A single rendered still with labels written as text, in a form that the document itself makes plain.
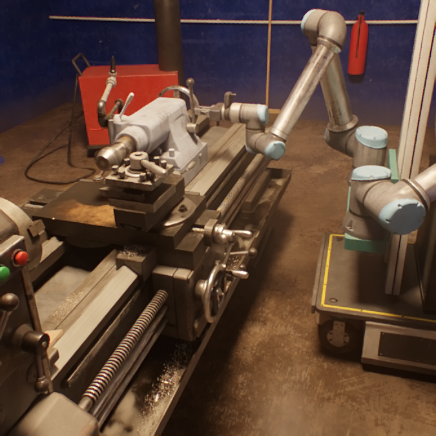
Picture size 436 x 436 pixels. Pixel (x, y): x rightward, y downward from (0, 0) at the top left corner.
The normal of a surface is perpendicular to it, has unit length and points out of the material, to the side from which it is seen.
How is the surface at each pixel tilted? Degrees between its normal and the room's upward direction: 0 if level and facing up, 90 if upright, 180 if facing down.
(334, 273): 0
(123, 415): 0
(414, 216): 92
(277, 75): 90
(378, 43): 90
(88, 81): 90
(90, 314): 36
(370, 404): 0
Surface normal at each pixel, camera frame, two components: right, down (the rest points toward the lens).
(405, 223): 0.17, 0.48
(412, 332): -0.26, 0.45
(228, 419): -0.04, -0.89
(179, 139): 0.88, -0.18
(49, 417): 0.47, -0.69
